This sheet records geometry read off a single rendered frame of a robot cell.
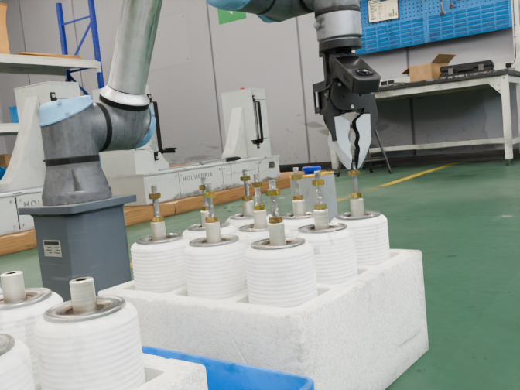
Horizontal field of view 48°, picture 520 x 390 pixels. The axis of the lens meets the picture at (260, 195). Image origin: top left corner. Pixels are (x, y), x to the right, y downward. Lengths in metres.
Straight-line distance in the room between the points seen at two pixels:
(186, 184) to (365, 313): 2.96
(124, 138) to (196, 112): 6.03
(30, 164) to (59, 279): 1.91
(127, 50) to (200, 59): 6.03
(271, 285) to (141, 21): 0.76
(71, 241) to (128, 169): 2.31
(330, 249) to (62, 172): 0.67
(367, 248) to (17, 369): 0.62
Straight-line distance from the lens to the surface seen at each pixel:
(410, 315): 1.02
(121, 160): 3.62
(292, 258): 0.77
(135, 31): 1.35
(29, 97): 3.35
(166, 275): 0.93
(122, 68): 1.37
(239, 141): 4.52
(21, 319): 0.64
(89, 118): 1.34
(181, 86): 7.57
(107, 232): 1.32
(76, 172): 1.31
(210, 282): 0.84
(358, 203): 0.99
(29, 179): 3.20
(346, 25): 0.99
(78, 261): 1.29
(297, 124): 6.58
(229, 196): 3.98
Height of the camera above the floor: 0.40
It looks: 5 degrees down
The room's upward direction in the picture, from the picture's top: 6 degrees counter-clockwise
